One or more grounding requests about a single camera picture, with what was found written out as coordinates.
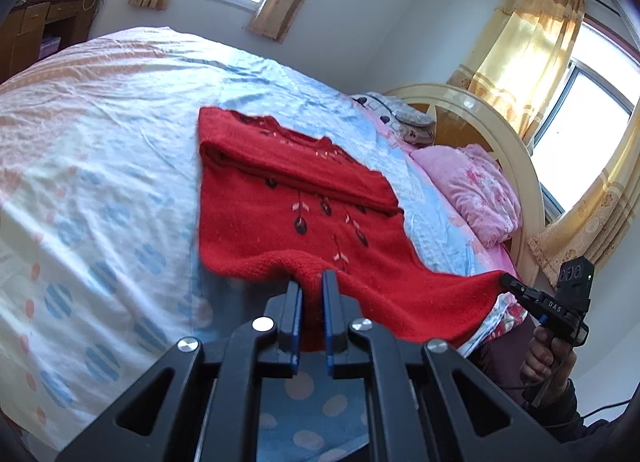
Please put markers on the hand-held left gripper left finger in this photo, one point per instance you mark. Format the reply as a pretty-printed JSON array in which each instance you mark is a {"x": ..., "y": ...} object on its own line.
[{"x": 297, "y": 332}]

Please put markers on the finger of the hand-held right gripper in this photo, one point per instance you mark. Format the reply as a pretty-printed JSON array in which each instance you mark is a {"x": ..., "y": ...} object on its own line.
[{"x": 522, "y": 292}]

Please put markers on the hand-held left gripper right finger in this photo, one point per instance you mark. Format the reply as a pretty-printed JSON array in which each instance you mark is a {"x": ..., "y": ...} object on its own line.
[{"x": 329, "y": 327}]

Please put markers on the red embroidered sweater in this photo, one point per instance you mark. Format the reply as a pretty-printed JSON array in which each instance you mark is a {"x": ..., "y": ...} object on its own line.
[{"x": 280, "y": 222}]

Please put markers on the person's right forearm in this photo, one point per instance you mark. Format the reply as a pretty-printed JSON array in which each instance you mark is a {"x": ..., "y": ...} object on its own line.
[{"x": 567, "y": 409}]

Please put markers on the person's right hand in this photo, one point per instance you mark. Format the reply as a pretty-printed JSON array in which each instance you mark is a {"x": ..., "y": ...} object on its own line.
[{"x": 540, "y": 362}]

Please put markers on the person's dark trousers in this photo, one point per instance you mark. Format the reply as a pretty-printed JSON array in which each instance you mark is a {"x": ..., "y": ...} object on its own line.
[{"x": 500, "y": 352}]

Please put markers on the yellow curtain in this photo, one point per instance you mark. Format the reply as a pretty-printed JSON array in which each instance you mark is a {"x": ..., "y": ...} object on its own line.
[
  {"x": 595, "y": 212},
  {"x": 525, "y": 46}
]

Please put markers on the pink floral pillow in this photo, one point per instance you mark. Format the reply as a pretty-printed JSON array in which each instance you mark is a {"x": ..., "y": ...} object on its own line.
[{"x": 470, "y": 192}]

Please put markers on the large side window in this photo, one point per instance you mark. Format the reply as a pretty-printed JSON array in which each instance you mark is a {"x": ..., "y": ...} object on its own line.
[{"x": 585, "y": 136}]

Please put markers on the cream and wood headboard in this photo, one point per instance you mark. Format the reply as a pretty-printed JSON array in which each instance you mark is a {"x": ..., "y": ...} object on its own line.
[{"x": 480, "y": 116}]

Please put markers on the grey floral pillow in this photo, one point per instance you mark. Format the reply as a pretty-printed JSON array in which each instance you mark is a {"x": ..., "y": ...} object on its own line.
[{"x": 415, "y": 124}]

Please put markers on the blue and pink bed sheet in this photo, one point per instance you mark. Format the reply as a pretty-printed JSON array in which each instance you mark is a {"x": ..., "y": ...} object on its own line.
[{"x": 100, "y": 151}]

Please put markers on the purple box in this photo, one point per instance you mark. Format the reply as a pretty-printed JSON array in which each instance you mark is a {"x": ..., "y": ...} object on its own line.
[{"x": 49, "y": 46}]

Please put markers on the brown wooden desk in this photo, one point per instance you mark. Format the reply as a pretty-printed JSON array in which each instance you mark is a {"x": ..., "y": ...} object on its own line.
[{"x": 45, "y": 26}]

